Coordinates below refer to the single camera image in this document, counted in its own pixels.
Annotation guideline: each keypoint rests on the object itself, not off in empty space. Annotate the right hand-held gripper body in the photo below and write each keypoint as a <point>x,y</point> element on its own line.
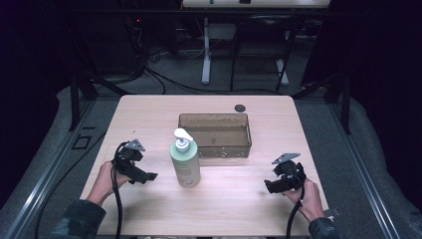
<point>289,171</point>

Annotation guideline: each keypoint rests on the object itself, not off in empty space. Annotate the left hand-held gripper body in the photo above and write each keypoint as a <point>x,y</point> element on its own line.
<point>127,156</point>

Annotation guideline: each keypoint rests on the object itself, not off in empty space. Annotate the green pump bottle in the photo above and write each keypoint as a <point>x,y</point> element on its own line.
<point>185,166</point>

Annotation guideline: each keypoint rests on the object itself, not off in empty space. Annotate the brown translucent plastic box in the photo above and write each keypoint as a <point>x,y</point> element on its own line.
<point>215,136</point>

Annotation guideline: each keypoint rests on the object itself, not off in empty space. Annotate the person's left hand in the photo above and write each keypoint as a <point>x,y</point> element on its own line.
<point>104,182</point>

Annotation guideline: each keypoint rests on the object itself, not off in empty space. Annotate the person's right hand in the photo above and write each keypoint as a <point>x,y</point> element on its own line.
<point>310,200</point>

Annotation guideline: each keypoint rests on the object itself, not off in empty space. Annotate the black round table grommet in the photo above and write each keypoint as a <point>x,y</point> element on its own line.
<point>240,108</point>

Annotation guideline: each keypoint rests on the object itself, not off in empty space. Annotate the white desk leg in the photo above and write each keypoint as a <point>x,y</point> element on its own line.
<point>206,59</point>
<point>282,71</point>

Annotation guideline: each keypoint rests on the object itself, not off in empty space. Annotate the black chair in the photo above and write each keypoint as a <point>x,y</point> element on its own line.
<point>265,23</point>

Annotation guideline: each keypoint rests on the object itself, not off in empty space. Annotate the white desk top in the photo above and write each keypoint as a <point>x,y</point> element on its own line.
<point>265,3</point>

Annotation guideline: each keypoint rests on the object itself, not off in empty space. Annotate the metal floor rail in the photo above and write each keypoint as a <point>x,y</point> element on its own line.
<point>361,172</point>
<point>49,179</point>

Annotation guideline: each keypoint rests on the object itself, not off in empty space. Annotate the black metal frame stand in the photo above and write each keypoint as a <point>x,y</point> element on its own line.
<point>75,99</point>
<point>346,99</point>

